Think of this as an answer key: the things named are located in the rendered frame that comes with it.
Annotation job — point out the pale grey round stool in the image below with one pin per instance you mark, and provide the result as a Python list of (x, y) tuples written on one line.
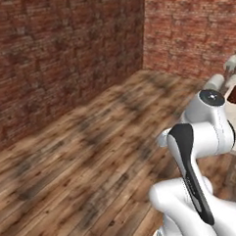
[(214, 82), (232, 62)]

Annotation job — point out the dark red tray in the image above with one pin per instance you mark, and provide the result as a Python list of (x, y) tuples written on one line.
[(235, 95)]

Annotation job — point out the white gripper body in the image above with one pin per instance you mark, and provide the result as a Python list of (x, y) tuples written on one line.
[(162, 140)]

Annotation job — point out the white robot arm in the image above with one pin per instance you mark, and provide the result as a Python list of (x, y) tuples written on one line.
[(205, 131)]

